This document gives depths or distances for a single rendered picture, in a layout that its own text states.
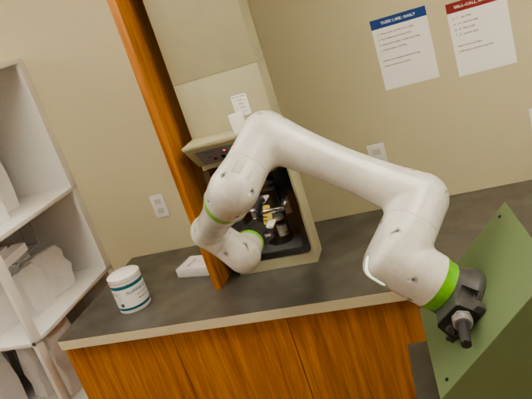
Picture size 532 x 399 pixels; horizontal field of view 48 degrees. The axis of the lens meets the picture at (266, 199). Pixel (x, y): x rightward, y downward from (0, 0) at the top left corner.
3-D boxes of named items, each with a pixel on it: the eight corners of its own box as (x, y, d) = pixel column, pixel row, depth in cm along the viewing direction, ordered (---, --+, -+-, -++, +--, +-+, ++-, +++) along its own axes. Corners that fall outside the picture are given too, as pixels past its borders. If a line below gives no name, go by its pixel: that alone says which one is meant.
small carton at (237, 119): (233, 131, 206) (227, 115, 204) (247, 127, 206) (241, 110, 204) (233, 134, 201) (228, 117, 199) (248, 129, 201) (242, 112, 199)
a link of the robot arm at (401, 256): (471, 246, 131) (398, 204, 130) (448, 309, 126) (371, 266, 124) (441, 257, 144) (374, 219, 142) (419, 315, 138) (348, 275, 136)
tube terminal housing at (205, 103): (254, 247, 255) (195, 74, 231) (327, 233, 245) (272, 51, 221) (239, 275, 232) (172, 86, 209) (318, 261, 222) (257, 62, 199)
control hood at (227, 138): (200, 165, 218) (191, 139, 215) (283, 145, 208) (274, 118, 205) (190, 176, 208) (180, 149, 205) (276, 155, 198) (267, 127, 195)
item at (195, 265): (192, 264, 259) (189, 256, 257) (222, 261, 251) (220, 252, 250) (178, 278, 249) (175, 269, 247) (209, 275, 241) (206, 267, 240)
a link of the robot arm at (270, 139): (464, 175, 134) (253, 91, 145) (440, 236, 129) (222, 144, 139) (448, 199, 146) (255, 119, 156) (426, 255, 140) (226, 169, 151)
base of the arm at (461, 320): (499, 332, 115) (473, 317, 114) (452, 377, 122) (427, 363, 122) (480, 259, 138) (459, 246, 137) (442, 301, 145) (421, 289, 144)
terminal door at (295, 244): (237, 264, 230) (204, 169, 218) (312, 251, 220) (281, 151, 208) (237, 265, 230) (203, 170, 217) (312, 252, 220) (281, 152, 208)
